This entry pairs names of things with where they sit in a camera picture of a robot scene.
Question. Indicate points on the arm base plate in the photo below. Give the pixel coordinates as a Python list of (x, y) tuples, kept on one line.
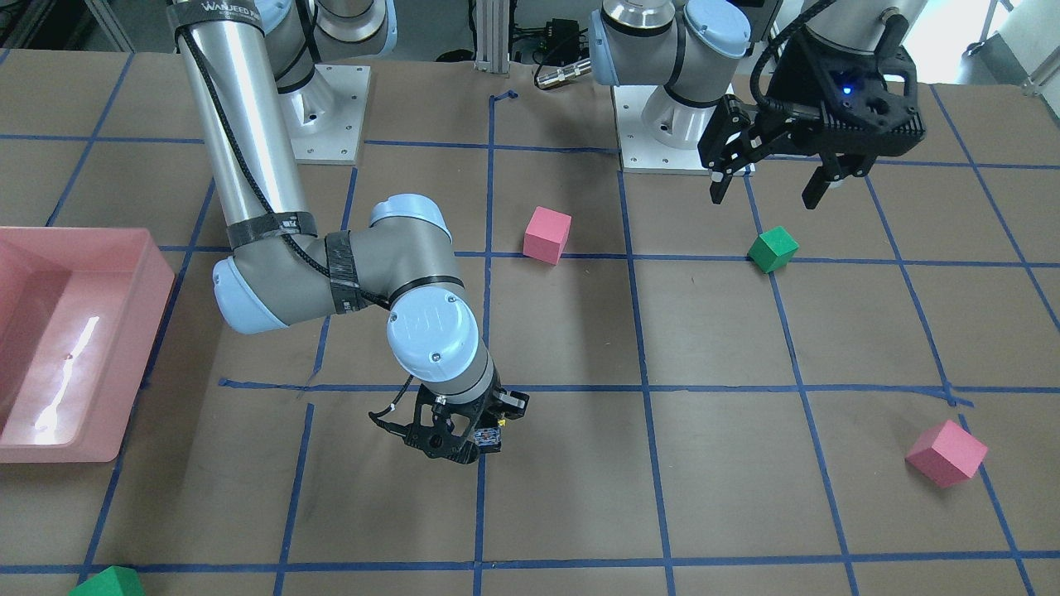
[(325, 116), (656, 133)]

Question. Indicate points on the pink cube near arm base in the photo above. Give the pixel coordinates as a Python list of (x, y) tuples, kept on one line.
[(546, 235)]

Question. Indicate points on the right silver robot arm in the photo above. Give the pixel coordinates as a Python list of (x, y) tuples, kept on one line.
[(256, 69)]

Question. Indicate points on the green cube near bin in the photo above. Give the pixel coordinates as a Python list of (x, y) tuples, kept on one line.
[(115, 580)]

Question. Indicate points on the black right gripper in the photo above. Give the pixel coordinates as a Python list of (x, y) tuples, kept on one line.
[(511, 403)]

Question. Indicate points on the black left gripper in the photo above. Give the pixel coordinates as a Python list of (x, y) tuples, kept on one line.
[(793, 80)]

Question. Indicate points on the pink cube far from base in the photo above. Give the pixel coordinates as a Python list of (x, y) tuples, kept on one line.
[(947, 454)]

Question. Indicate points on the pink plastic bin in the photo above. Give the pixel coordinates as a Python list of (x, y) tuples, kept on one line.
[(80, 312)]

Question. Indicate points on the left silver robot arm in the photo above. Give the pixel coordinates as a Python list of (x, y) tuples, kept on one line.
[(692, 50)]

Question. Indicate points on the green cube near base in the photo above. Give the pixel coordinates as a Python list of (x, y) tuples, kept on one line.
[(773, 249)]

